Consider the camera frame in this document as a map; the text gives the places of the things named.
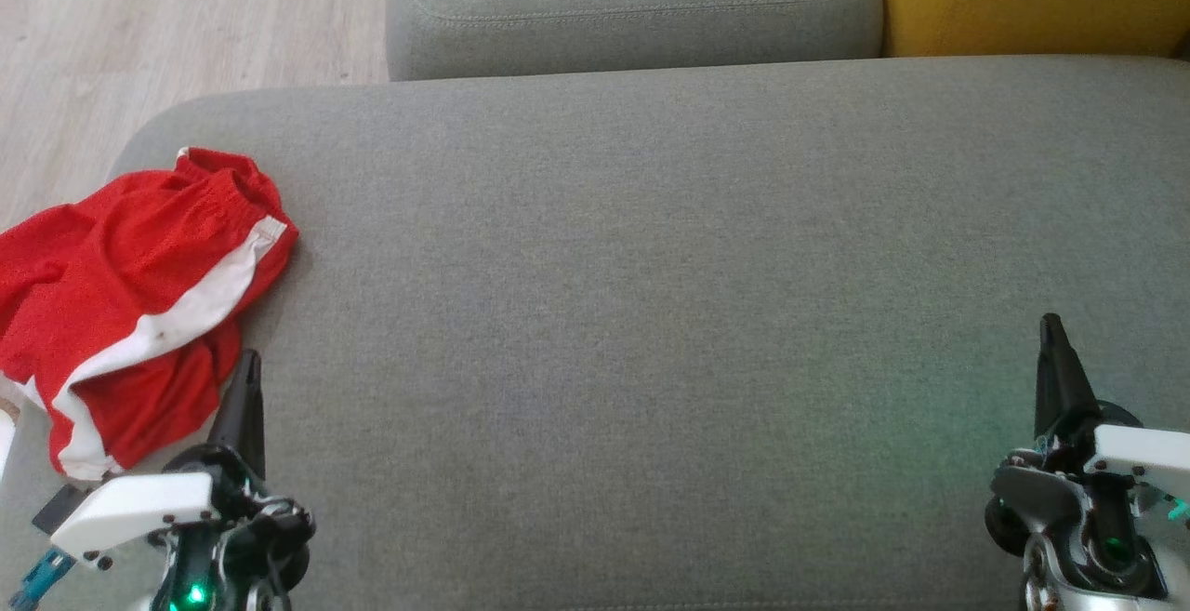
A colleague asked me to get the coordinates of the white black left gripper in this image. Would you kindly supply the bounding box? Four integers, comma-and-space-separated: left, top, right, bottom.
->
51, 352, 317, 611

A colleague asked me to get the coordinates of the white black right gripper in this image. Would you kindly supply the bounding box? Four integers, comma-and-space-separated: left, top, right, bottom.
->
984, 313, 1190, 595

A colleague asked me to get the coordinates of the red shorts white stripe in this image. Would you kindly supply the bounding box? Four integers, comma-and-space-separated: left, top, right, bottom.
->
0, 147, 300, 482

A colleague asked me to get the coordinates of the grey sofa seat cushion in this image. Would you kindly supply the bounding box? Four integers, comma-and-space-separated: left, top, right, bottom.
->
0, 55, 1190, 611

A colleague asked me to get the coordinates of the grey sofa back cushion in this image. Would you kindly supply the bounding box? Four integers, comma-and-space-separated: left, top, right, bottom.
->
386, 0, 884, 82

